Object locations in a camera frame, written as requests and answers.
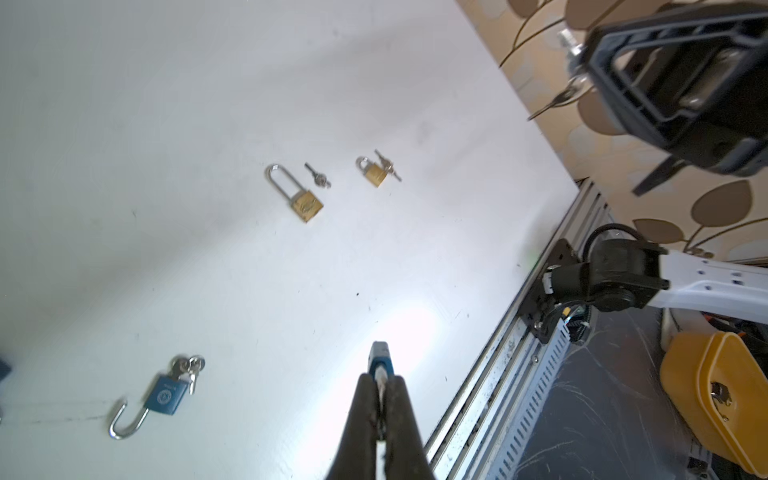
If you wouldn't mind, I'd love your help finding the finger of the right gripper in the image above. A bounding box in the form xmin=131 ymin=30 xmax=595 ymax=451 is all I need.
xmin=582 ymin=2 xmax=767 ymax=177

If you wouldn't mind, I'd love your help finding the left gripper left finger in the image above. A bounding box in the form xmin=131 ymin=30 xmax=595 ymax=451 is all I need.
xmin=326 ymin=373 xmax=379 ymax=479

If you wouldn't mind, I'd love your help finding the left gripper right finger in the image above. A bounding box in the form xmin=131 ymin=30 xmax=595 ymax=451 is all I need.
xmin=384 ymin=376 xmax=435 ymax=480

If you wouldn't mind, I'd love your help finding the blue padlock with keys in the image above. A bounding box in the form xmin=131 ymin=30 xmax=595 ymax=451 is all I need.
xmin=107 ymin=355 xmax=206 ymax=440

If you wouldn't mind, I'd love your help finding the large brass padlock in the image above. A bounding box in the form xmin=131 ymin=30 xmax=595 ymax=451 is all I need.
xmin=265 ymin=164 xmax=324 ymax=223

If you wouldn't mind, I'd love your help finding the small silver key with ring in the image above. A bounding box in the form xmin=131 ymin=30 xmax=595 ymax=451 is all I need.
xmin=304 ymin=163 xmax=332 ymax=189

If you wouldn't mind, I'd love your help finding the small brass padlock with keys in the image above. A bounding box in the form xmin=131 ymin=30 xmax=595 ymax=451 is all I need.
xmin=356 ymin=156 xmax=388 ymax=187

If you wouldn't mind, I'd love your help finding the small brass padlock key bunch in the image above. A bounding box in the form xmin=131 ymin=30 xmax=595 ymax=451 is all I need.
xmin=375 ymin=150 xmax=402 ymax=182

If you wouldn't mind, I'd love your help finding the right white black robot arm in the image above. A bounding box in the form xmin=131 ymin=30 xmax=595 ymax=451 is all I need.
xmin=518 ymin=1 xmax=767 ymax=342

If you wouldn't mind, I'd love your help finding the yellow plastic tray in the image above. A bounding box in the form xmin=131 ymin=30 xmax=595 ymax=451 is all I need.
xmin=660 ymin=331 xmax=767 ymax=479

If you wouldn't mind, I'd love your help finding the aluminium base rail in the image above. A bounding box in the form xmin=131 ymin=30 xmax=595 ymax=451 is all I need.
xmin=426 ymin=179 xmax=611 ymax=479

